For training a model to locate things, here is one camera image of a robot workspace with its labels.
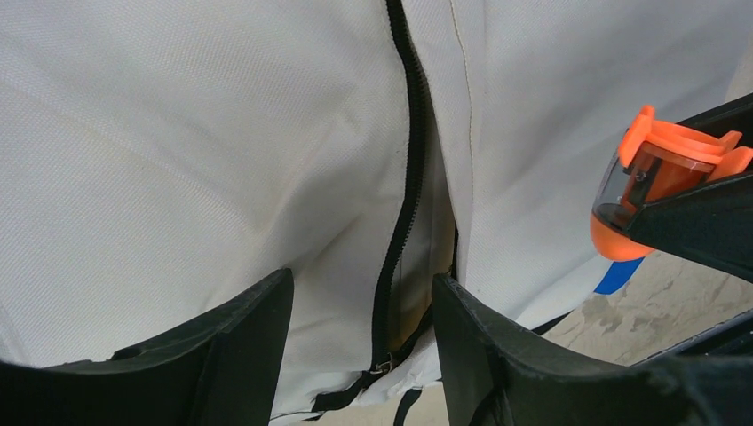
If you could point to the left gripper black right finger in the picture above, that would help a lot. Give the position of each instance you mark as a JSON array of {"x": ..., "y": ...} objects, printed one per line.
[{"x": 496, "y": 372}]

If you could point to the orange small toy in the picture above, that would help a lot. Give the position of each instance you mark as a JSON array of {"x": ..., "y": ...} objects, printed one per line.
[{"x": 656, "y": 159}]

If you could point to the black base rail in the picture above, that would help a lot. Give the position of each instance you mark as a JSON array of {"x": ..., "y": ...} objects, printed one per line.
[{"x": 729, "y": 338}]

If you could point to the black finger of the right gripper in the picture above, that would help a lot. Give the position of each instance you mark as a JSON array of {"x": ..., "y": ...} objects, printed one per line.
[{"x": 709, "y": 225}]

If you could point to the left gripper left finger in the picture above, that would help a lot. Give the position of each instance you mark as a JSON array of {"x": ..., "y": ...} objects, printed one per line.
[{"x": 220, "y": 368}]

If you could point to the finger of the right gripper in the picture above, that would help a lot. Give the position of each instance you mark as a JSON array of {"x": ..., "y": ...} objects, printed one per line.
[{"x": 733, "y": 115}]

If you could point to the beige backpack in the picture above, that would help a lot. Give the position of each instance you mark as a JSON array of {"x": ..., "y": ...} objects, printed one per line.
[{"x": 159, "y": 157}]

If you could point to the blue pencil sharpener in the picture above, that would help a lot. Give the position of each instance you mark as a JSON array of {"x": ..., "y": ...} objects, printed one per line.
[{"x": 617, "y": 276}]

